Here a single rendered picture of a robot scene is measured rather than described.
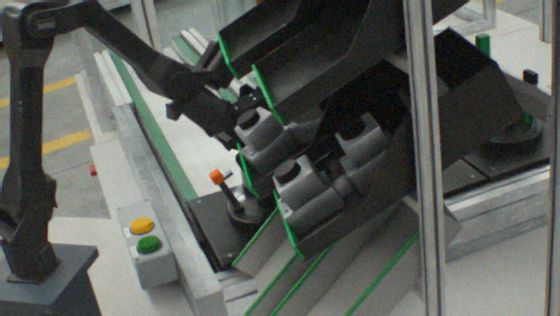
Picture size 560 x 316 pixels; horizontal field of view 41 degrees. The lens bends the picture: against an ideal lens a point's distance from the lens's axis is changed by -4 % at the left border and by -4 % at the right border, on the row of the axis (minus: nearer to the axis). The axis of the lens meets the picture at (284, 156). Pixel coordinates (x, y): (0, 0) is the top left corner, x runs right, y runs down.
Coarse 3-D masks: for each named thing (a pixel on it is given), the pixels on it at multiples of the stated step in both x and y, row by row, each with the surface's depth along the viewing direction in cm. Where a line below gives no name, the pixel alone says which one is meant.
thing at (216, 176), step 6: (210, 174) 128; (216, 174) 127; (222, 174) 128; (228, 174) 128; (216, 180) 127; (222, 180) 128; (222, 186) 128; (228, 186) 130; (228, 192) 129; (228, 198) 130; (234, 198) 130; (234, 204) 131; (240, 204) 131
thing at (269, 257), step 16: (272, 224) 110; (256, 240) 111; (272, 240) 111; (288, 240) 111; (240, 256) 111; (256, 256) 112; (272, 256) 112; (288, 256) 108; (256, 272) 113; (272, 272) 110; (288, 272) 99; (304, 272) 99; (272, 288) 100; (288, 288) 100; (256, 304) 100; (272, 304) 101
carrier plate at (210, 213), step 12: (216, 192) 143; (192, 204) 140; (204, 204) 139; (216, 204) 139; (204, 216) 135; (216, 216) 135; (204, 228) 132; (216, 228) 131; (228, 228) 131; (216, 240) 128; (228, 240) 127; (240, 240) 127; (216, 252) 125; (228, 252) 124; (240, 252) 124; (228, 264) 121
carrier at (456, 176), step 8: (448, 168) 138; (456, 168) 138; (464, 168) 138; (472, 168) 137; (448, 176) 136; (456, 176) 135; (464, 176) 135; (472, 176) 134; (480, 176) 134; (448, 184) 133; (456, 184) 133; (464, 184) 133; (472, 184) 133; (480, 184) 133; (448, 192) 131; (456, 192) 132
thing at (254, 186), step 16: (400, 48) 89; (384, 64) 89; (336, 96) 90; (352, 96) 90; (336, 112) 91; (320, 128) 91; (336, 128) 92; (240, 144) 104; (304, 144) 98; (320, 144) 92; (336, 144) 93; (256, 176) 99; (272, 176) 93; (256, 192) 93; (272, 192) 94
